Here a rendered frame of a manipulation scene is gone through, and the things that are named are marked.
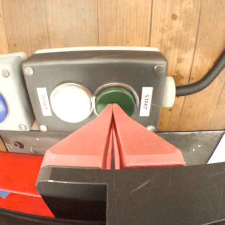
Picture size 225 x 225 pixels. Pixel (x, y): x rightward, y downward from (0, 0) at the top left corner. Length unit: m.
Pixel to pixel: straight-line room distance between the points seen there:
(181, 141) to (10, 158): 0.22
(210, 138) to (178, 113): 0.07
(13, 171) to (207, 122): 0.24
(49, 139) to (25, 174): 0.05
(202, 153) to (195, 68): 0.12
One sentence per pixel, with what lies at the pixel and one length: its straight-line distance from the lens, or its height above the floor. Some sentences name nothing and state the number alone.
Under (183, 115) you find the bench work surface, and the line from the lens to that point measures 0.20.
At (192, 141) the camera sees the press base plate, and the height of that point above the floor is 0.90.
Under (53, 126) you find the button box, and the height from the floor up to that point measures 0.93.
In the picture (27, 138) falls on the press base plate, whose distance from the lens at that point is 0.23.
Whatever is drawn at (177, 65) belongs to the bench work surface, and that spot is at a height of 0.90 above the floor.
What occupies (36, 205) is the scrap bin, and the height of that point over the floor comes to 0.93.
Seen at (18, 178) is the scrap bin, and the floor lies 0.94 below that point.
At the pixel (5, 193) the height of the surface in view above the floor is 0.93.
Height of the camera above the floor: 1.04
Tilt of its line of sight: 53 degrees down
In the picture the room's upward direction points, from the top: 180 degrees counter-clockwise
